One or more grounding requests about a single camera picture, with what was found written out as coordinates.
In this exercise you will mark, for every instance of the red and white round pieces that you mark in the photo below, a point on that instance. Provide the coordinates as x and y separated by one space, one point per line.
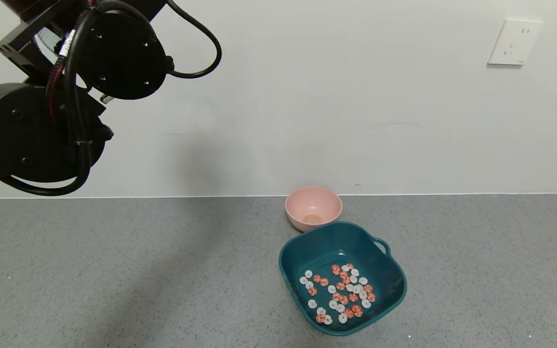
344 299

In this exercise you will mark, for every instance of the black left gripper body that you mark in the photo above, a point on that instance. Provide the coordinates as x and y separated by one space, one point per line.
124 53

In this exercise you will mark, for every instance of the white wall socket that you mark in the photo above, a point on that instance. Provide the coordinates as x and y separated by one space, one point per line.
514 42

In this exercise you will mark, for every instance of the pink bowl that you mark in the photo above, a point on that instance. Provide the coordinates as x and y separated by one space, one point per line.
313 205

